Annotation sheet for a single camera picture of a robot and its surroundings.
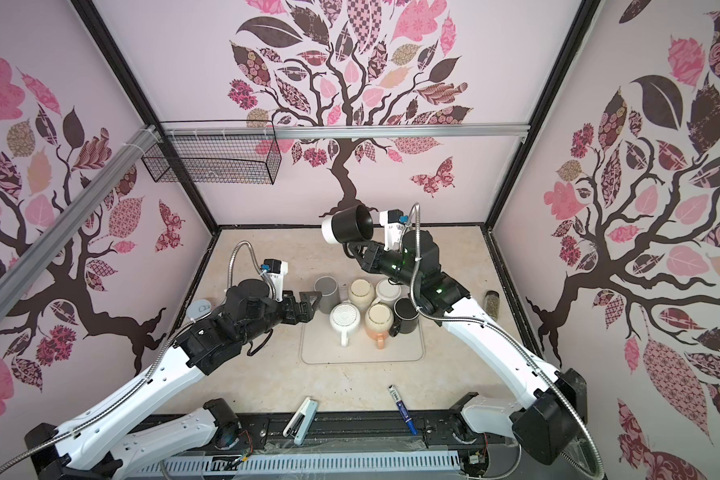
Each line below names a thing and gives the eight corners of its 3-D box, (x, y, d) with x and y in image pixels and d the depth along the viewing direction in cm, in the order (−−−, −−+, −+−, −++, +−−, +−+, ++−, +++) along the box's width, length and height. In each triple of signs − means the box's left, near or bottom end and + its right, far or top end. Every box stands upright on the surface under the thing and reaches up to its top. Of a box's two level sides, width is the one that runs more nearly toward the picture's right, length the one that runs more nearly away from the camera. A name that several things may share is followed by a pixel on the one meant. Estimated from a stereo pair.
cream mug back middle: (347, 314, 98) (345, 299, 90) (352, 293, 103) (351, 277, 95) (369, 317, 97) (370, 302, 89) (373, 296, 102) (374, 280, 95)
